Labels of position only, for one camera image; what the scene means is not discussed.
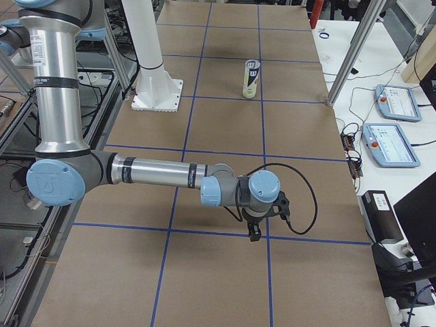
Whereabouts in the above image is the teach pendant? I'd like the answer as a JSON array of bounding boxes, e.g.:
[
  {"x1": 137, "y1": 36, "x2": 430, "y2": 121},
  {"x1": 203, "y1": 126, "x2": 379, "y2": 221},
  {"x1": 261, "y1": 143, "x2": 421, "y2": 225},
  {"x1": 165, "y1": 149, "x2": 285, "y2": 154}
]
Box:
[
  {"x1": 375, "y1": 84, "x2": 422, "y2": 123},
  {"x1": 362, "y1": 123, "x2": 420, "y2": 168}
]

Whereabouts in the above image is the red cylinder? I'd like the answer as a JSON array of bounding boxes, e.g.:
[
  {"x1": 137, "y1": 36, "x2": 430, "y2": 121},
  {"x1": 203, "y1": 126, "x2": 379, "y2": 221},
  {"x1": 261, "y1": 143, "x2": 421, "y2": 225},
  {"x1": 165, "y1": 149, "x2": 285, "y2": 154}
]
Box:
[{"x1": 309, "y1": 0, "x2": 324, "y2": 29}]

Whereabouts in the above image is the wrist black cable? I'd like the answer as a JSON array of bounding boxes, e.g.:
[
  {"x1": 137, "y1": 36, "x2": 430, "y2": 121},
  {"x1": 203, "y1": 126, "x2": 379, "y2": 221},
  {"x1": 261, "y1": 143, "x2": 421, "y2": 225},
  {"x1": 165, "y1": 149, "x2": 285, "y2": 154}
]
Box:
[{"x1": 248, "y1": 163, "x2": 319, "y2": 236}]

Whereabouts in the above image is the black box with label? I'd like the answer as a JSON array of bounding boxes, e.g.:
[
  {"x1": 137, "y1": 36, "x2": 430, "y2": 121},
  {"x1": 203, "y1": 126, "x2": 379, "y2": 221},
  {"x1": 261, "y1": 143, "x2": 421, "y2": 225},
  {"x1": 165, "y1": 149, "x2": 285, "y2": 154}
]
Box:
[{"x1": 360, "y1": 190, "x2": 404, "y2": 244}]

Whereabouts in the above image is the aluminium frame post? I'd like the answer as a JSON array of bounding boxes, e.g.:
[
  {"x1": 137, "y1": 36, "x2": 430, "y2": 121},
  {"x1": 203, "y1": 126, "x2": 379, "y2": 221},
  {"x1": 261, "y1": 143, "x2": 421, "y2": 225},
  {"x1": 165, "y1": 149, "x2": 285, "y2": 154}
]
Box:
[{"x1": 326, "y1": 0, "x2": 387, "y2": 107}]

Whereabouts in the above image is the small electronics board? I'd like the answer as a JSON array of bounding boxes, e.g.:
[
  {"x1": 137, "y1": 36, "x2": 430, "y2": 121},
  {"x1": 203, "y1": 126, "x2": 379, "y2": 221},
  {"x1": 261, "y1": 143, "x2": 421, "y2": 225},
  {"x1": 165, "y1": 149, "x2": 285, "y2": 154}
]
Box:
[{"x1": 341, "y1": 132, "x2": 362, "y2": 180}]

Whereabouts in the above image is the black monitor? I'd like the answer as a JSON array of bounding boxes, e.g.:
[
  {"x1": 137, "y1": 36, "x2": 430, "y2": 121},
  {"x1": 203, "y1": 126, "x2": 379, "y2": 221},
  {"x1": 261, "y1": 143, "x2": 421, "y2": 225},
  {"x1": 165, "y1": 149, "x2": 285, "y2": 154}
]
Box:
[{"x1": 394, "y1": 173, "x2": 435, "y2": 266}]

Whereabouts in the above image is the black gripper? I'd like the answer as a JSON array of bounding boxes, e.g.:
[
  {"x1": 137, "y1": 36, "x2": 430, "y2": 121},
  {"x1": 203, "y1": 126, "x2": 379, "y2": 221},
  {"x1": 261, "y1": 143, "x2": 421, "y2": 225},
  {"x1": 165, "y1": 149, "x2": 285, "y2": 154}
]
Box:
[{"x1": 242, "y1": 210, "x2": 273, "y2": 242}]

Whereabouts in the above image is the far teach pendant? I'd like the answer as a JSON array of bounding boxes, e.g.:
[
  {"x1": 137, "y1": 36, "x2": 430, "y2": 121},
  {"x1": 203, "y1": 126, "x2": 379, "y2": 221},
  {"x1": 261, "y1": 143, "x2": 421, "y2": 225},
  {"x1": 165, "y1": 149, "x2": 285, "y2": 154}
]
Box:
[{"x1": 375, "y1": 84, "x2": 422, "y2": 123}]

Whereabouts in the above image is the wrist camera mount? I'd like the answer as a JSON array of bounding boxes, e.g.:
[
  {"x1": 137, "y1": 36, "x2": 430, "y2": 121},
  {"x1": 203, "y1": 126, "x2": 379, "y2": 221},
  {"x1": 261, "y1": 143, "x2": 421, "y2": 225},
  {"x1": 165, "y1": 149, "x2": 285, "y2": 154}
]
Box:
[{"x1": 270, "y1": 191, "x2": 291, "y2": 223}]

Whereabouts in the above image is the near teach pendant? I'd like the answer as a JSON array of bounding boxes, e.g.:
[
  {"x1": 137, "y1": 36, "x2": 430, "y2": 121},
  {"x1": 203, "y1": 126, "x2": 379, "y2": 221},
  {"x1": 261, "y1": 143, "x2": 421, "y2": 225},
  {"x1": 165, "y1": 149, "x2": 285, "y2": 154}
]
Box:
[{"x1": 362, "y1": 123, "x2": 420, "y2": 168}]

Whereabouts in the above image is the clear tennis ball can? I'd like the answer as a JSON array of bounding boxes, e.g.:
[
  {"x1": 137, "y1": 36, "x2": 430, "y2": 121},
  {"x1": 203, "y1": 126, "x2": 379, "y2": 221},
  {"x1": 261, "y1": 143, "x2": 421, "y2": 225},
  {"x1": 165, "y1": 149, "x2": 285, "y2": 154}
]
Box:
[{"x1": 243, "y1": 59, "x2": 260, "y2": 99}]

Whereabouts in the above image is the white pedestal column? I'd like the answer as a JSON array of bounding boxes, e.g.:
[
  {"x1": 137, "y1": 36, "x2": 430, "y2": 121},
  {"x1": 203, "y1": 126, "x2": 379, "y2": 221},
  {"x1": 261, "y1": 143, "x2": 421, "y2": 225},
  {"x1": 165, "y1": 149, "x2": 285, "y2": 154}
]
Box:
[{"x1": 122, "y1": 0, "x2": 183, "y2": 112}]

